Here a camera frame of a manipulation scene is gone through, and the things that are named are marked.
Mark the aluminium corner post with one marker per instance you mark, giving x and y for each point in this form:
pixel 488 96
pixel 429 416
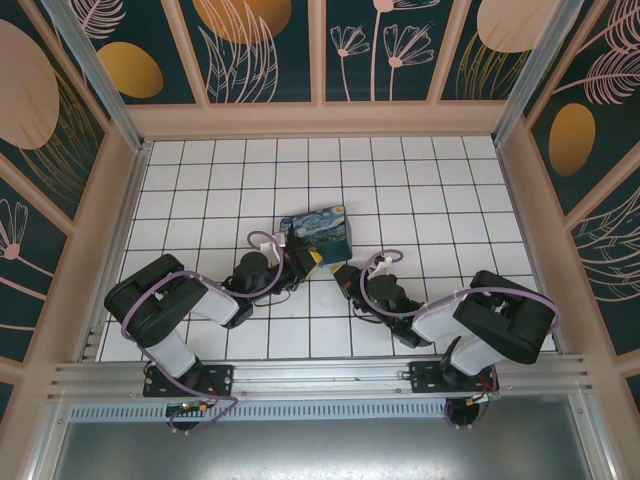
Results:
pixel 540 70
pixel 100 80

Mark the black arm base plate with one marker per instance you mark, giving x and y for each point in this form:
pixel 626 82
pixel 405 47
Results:
pixel 220 380
pixel 425 377

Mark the aluminium frame rail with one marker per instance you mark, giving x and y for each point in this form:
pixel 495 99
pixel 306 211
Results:
pixel 320 380

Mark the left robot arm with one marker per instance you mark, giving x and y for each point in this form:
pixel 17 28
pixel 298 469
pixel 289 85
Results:
pixel 150 310

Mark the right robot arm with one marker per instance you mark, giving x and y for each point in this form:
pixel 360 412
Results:
pixel 505 320

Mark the starry night painted box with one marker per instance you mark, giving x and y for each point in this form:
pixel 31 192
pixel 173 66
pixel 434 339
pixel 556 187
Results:
pixel 320 232

